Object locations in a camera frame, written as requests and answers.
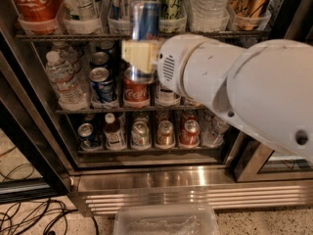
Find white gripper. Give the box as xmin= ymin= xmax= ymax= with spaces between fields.
xmin=120 ymin=33 xmax=213 ymax=98

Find blue silver redbull can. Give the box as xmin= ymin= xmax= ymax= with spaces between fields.
xmin=126 ymin=0 xmax=160 ymax=84

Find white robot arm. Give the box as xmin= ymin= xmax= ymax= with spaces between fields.
xmin=121 ymin=34 xmax=313 ymax=162

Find red coca-cola can middle front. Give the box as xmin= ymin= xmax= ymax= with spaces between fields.
xmin=123 ymin=78 xmax=149 ymax=102

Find blue pepsi can behind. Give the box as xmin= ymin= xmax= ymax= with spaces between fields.
xmin=90 ymin=52 xmax=110 ymax=69

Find blue pepsi can front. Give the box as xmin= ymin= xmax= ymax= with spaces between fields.
xmin=89 ymin=67 xmax=116 ymax=103

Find green lacroix can top shelf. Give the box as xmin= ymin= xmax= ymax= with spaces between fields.
xmin=158 ymin=0 xmax=183 ymax=20

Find green white can top shelf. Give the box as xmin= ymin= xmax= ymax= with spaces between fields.
xmin=64 ymin=0 xmax=98 ymax=22

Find silver red can bottom shelf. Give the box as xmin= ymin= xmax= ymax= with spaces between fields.
xmin=156 ymin=120 xmax=174 ymax=146

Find silver green can bottom shelf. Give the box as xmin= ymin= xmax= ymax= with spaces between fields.
xmin=131 ymin=121 xmax=150 ymax=146

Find clear water bottle middle shelf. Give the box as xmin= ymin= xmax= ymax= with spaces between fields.
xmin=45 ymin=51 xmax=88 ymax=111

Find clear water bottle top shelf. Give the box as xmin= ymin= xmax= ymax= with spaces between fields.
xmin=192 ymin=0 xmax=229 ymax=32

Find brown tea bottle bottom shelf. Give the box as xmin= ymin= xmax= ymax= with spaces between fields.
xmin=104 ymin=113 xmax=126 ymax=150

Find blue pepsi can bottom shelf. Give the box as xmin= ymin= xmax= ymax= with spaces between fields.
xmin=77 ymin=123 xmax=101 ymax=149

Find red coca-cola can top shelf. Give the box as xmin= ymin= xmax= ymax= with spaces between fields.
xmin=13 ymin=0 xmax=62 ymax=34

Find orange lacroix can top shelf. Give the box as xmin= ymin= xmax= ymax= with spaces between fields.
xmin=227 ymin=0 xmax=271 ymax=31

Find stainless fridge vent grille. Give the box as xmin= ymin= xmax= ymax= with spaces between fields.
xmin=83 ymin=185 xmax=313 ymax=215

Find glass fridge door right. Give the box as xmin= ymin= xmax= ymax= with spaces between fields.
xmin=233 ymin=132 xmax=313 ymax=182

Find glass fridge door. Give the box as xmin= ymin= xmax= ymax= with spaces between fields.
xmin=233 ymin=132 xmax=313 ymax=182
xmin=0 ymin=53 xmax=70 ymax=204

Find glass fridge door left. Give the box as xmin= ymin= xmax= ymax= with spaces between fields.
xmin=0 ymin=53 xmax=70 ymax=204

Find clear plastic bin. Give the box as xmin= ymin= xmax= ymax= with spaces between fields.
xmin=113 ymin=204 xmax=220 ymax=235

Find middle wire shelf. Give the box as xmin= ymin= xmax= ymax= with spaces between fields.
xmin=55 ymin=105 xmax=205 ymax=115

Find black cables on floor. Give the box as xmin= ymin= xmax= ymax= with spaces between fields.
xmin=0 ymin=145 xmax=100 ymax=235

